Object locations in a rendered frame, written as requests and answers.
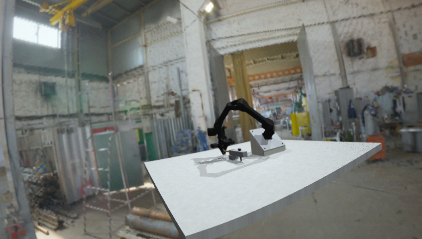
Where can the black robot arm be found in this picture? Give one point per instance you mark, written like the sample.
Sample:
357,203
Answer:
242,105

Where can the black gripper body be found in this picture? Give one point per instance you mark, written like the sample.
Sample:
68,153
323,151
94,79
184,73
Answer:
215,145

